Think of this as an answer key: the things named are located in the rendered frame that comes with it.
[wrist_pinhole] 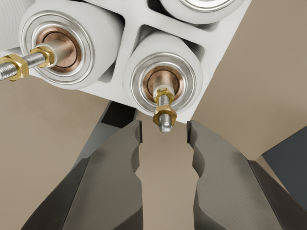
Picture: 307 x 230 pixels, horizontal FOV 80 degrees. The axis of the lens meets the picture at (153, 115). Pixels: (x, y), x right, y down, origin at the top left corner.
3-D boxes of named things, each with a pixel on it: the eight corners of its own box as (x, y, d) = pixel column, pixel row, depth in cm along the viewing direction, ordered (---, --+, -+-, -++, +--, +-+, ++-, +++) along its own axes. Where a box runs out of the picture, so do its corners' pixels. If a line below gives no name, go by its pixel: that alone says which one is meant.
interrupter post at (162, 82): (148, 83, 22) (146, 94, 19) (164, 70, 21) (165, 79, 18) (161, 97, 22) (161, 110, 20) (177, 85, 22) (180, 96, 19)
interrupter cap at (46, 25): (109, 46, 20) (108, 47, 19) (74, 95, 23) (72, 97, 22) (44, -9, 18) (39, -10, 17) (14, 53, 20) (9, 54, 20)
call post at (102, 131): (140, 98, 50) (119, 201, 22) (133, 119, 53) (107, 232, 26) (115, 90, 49) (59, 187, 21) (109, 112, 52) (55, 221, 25)
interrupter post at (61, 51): (76, 49, 20) (62, 54, 17) (65, 65, 21) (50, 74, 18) (56, 33, 19) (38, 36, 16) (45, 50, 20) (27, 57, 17)
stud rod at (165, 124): (166, 96, 20) (169, 135, 14) (157, 93, 20) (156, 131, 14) (169, 87, 20) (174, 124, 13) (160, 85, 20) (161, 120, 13)
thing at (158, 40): (127, 52, 37) (104, 81, 21) (164, 17, 34) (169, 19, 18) (158, 86, 41) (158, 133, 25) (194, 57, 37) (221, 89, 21)
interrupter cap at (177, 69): (117, 81, 22) (116, 83, 21) (167, 35, 19) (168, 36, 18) (159, 123, 24) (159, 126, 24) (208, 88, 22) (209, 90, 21)
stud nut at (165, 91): (168, 107, 19) (168, 110, 18) (152, 102, 19) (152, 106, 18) (175, 90, 18) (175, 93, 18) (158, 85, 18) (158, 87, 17)
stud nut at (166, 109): (170, 126, 16) (170, 132, 15) (151, 121, 16) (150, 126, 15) (178, 107, 15) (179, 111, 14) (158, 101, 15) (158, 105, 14)
